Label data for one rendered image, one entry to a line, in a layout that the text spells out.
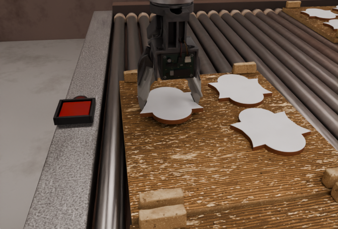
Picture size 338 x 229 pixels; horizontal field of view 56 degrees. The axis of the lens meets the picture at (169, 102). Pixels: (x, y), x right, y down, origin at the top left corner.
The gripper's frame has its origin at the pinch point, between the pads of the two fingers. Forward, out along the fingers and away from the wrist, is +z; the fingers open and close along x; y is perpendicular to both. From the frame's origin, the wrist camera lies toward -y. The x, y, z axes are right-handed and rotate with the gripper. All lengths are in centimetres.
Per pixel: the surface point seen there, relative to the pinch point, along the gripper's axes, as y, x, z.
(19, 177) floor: -92, -69, 97
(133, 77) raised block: -13.6, -6.0, 0.7
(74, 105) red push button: -6.2, -19.2, 2.7
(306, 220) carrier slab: 29.8, 12.6, 1.4
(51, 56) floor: -278, -77, 100
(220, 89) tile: -5.1, 12.4, 0.9
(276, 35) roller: -45, 45, 4
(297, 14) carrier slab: -63, 63, 3
